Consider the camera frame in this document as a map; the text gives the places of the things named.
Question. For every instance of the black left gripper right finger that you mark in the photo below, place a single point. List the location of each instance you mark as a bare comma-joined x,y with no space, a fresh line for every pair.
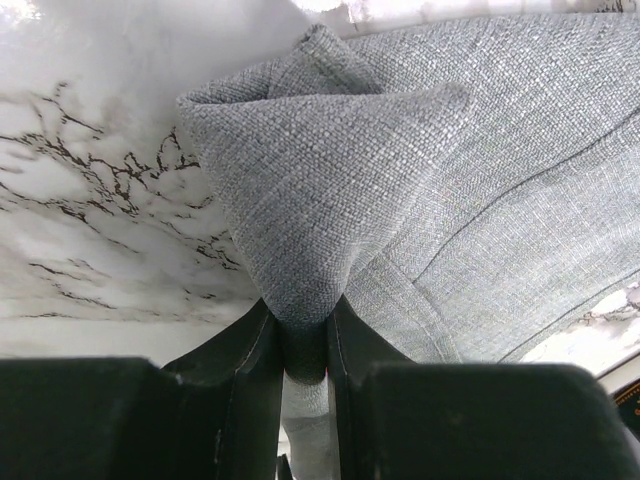
353,349

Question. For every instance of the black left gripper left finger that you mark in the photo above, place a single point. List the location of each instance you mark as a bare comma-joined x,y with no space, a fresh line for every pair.
231,389

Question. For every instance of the grey cloth napkin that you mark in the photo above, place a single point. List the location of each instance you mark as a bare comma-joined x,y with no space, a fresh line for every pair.
470,187

